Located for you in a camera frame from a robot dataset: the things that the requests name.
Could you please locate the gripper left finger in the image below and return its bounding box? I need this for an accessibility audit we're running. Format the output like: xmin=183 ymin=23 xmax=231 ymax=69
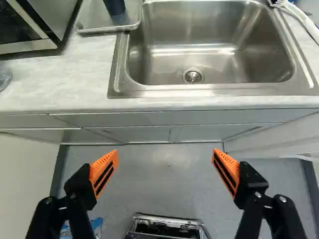
xmin=25 ymin=149 xmax=120 ymax=239

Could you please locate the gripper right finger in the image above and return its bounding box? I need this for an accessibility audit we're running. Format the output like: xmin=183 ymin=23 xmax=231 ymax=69
xmin=211 ymin=148 xmax=311 ymax=239

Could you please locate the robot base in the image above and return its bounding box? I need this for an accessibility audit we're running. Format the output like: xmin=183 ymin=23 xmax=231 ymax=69
xmin=124 ymin=212 xmax=210 ymax=239

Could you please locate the metal tray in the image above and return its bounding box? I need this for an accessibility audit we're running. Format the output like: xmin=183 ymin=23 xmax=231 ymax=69
xmin=74 ymin=0 xmax=142 ymax=34

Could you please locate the dark blue cup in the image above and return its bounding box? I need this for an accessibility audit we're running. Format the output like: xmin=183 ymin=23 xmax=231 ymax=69
xmin=108 ymin=0 xmax=127 ymax=16

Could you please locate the grey kitchen counter with cabinets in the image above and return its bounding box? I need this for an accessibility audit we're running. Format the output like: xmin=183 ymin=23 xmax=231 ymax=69
xmin=0 ymin=0 xmax=319 ymax=160

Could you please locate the stainless steel sink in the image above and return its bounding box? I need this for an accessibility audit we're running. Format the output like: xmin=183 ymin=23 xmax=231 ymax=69
xmin=107 ymin=0 xmax=319 ymax=99

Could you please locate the stainless steel microwave oven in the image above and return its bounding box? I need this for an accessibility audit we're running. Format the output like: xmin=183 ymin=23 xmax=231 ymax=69
xmin=0 ymin=0 xmax=84 ymax=55

